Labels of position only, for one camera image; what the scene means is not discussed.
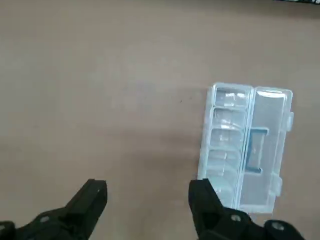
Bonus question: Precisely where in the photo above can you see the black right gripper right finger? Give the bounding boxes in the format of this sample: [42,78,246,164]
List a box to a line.
[188,177,307,240]

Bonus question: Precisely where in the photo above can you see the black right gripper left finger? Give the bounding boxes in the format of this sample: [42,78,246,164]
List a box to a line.
[0,178,108,240]

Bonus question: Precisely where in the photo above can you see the transparent plastic compartment box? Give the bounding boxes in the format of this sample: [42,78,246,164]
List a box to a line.
[197,82,295,216]

